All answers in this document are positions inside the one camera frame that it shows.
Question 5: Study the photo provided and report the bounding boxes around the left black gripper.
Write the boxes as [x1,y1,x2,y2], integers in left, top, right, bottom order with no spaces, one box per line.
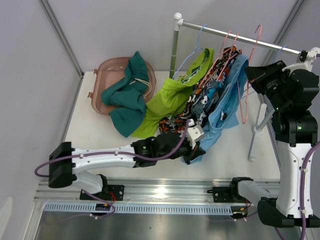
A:
[157,135,206,165]

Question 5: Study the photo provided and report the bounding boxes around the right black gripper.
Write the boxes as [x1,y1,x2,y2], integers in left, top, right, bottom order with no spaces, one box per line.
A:
[245,60,293,112]

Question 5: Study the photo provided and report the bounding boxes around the pink hanger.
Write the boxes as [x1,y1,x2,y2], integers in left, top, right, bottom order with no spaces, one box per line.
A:
[198,30,233,87]
[199,32,241,83]
[238,24,263,125]

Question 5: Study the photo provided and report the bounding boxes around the light blue shorts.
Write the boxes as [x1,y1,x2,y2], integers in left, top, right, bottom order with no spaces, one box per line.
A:
[194,55,248,163]

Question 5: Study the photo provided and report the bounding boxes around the teal green shorts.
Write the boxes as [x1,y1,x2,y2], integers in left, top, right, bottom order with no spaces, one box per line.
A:
[101,51,150,138]

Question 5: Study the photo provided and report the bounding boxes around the light blue hanger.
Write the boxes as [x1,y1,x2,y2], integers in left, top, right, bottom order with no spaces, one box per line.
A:
[169,24,208,79]
[244,45,286,98]

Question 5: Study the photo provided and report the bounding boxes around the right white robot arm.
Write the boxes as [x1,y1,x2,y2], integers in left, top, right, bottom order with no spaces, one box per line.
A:
[228,61,320,228]

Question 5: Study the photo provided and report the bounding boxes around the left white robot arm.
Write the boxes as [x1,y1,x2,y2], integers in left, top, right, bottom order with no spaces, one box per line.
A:
[48,132,205,200]

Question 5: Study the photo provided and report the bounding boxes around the orange blue patterned shorts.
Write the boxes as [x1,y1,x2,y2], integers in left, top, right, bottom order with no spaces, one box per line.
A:
[158,46,243,133]

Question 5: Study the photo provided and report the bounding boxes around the lime green shorts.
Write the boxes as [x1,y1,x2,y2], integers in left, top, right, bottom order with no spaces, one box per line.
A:
[131,48,214,139]

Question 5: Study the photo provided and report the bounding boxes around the metal clothes rack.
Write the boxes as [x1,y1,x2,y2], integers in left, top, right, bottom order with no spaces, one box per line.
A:
[173,12,302,162]

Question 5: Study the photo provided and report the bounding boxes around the pink translucent plastic basin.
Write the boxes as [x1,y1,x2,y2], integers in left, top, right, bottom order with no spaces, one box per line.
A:
[89,57,157,116]

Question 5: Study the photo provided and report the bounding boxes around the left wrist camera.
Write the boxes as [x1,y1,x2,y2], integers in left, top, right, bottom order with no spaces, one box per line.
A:
[186,119,205,149]

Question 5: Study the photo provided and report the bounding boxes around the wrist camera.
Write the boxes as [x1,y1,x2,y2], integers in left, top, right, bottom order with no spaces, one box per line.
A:
[186,119,205,149]
[282,47,320,73]

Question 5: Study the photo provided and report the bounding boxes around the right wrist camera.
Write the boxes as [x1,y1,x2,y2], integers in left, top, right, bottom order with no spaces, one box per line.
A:
[282,47,320,73]

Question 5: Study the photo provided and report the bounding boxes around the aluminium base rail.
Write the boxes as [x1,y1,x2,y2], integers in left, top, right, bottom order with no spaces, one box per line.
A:
[33,176,281,203]

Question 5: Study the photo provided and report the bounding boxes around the slotted cable duct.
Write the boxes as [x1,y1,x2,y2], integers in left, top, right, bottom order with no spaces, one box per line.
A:
[44,202,233,216]

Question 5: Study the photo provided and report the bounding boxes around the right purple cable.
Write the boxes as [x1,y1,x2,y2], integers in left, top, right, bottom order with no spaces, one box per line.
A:
[274,53,320,240]

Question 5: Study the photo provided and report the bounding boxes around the purple cable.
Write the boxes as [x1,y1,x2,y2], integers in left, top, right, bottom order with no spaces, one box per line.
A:
[274,53,320,240]
[34,119,195,179]

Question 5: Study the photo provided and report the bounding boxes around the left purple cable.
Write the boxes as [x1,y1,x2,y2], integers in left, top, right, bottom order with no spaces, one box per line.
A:
[34,119,195,179]

